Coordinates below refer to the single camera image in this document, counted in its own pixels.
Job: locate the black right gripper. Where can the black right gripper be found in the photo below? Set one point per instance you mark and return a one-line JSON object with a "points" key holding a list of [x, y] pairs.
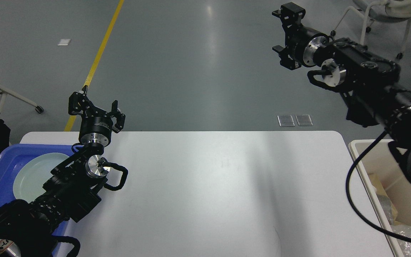
{"points": [[301, 42]]}

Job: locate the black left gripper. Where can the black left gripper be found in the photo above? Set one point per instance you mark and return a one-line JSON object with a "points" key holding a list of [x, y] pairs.
{"points": [[95, 128]]}

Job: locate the light green plate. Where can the light green plate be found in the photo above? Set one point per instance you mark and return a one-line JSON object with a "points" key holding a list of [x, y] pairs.
{"points": [[28, 184]]}

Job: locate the aluminium foil tray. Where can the aluminium foil tray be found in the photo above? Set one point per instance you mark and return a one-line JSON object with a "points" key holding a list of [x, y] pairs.
{"points": [[387, 208]]}

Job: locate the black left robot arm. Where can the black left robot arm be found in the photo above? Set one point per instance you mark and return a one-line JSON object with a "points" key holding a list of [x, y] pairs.
{"points": [[87, 174]]}

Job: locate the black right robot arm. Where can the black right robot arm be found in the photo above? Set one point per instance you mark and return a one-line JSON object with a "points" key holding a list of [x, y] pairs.
{"points": [[367, 83]]}

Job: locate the white paper scrap on floor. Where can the white paper scrap on floor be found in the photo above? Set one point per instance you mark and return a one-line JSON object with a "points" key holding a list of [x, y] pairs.
{"points": [[64, 42]]}

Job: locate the clear plastic piece on floor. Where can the clear plastic piece on floor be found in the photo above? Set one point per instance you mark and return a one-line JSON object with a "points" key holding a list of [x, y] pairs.
{"points": [[304, 120]]}

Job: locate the white chair left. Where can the white chair left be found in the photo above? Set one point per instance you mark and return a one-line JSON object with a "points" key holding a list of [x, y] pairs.
{"points": [[5, 92]]}

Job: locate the white chair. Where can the white chair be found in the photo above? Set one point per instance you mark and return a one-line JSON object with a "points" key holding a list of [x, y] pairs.
{"points": [[5, 92], [382, 11]]}

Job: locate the white chair right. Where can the white chair right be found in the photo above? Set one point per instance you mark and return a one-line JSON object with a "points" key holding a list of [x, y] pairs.
{"points": [[382, 11]]}

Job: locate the beige plastic bin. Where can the beige plastic bin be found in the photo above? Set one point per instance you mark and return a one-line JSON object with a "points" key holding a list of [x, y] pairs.
{"points": [[380, 162]]}

